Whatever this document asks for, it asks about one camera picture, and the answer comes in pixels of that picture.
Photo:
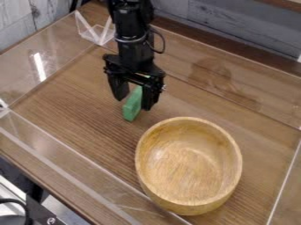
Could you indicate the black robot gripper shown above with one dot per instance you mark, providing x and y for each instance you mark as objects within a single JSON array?
[{"x": 133, "y": 66}]

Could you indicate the green rectangular block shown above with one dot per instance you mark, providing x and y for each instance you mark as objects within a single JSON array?
[{"x": 132, "y": 107}]

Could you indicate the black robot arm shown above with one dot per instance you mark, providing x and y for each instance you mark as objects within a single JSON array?
[{"x": 132, "y": 16}]

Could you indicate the brown wooden bowl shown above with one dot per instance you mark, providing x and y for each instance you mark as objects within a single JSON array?
[{"x": 189, "y": 165}]

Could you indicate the black metal table bracket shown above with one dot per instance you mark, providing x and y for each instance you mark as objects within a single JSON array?
[{"x": 39, "y": 214}]

